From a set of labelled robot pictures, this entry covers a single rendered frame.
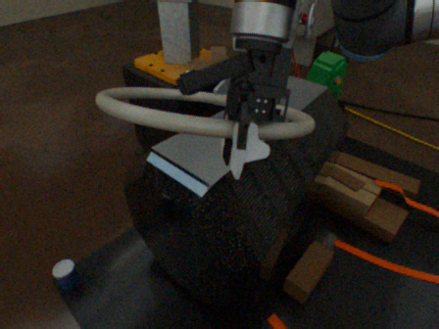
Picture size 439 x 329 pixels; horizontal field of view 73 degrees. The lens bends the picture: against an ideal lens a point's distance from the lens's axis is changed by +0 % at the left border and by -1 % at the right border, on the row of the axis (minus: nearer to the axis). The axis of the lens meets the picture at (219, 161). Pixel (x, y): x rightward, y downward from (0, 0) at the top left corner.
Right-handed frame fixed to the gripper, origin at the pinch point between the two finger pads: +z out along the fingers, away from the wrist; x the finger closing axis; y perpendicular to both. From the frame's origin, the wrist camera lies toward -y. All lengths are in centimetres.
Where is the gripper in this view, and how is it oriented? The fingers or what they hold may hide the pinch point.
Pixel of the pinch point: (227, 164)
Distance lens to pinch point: 50.8
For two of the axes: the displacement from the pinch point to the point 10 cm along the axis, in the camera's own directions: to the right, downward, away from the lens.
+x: -2.2, -3.2, 9.2
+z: -1.2, 9.5, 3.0
